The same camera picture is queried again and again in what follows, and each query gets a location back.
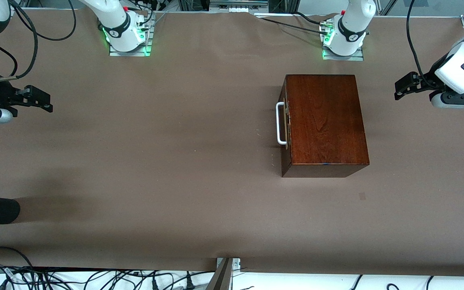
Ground long black base cable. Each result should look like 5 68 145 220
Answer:
262 17 333 33

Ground short black base cable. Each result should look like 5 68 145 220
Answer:
292 11 325 25

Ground grey metal post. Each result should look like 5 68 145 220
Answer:
205 258 234 290

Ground wooden drawer with white handle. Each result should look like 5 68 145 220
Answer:
276 77 293 166

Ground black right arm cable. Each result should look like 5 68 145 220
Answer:
0 0 77 81

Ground black cable cluster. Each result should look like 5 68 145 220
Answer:
133 0 164 25

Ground silver metal bracket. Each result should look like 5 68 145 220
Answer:
216 257 241 271

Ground tangled black cables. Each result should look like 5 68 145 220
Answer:
0 264 216 290

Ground dark brown wooden cabinet box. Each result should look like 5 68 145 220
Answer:
279 74 370 178

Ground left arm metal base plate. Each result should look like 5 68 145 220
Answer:
322 46 365 62

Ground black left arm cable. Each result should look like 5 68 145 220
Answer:
406 0 438 87

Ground silver metal crossbar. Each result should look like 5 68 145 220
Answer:
209 0 269 12

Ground brown paper table cover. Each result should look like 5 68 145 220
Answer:
0 9 464 278

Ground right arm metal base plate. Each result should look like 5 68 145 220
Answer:
108 38 152 57

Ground black looped cable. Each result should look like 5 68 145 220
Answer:
0 246 35 269

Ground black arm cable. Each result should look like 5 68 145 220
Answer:
0 0 77 81
406 0 438 87

